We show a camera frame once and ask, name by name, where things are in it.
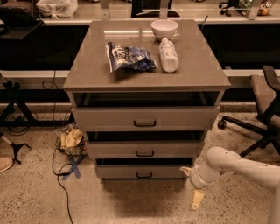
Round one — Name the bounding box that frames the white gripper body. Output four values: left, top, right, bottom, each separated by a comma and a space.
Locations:
190, 164, 211, 189

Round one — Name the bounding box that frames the grey bottom drawer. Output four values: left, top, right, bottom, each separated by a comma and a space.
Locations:
94, 165, 186, 179

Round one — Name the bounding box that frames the grey drawer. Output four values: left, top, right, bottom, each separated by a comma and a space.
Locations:
94, 165, 186, 179
72, 107, 220, 131
86, 141, 203, 159

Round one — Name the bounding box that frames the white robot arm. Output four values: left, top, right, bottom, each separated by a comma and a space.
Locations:
180, 146, 280, 224

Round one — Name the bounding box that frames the grey middle drawer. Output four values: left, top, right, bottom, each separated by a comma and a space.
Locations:
86, 141, 203, 159

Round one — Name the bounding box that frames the grey top drawer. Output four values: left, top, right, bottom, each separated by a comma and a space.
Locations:
72, 107, 220, 131

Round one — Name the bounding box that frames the grey drawer cabinet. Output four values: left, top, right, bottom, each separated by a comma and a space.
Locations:
64, 20, 230, 167

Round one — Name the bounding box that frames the white plastic bottle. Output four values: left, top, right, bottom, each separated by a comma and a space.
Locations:
159, 38, 179, 73

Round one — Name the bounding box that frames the black office chair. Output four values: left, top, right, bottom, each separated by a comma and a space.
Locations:
218, 66, 280, 157

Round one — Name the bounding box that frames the blue tape cross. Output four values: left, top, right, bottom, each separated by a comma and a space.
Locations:
61, 155, 86, 180

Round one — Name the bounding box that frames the blue chip bag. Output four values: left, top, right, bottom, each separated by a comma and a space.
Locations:
106, 42, 158, 72

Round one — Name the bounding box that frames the white bowl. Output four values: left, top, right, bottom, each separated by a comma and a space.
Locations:
151, 19, 179, 40

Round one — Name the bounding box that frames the black tripod stand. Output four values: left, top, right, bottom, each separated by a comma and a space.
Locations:
0, 132, 31, 165

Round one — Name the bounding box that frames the white plastic bag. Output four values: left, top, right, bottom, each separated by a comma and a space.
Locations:
36, 0, 78, 18

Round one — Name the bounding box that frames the black floor cable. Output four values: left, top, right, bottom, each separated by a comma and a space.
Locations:
41, 69, 75, 224

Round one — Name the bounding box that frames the black table frame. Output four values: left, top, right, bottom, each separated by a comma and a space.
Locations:
0, 77, 74, 127

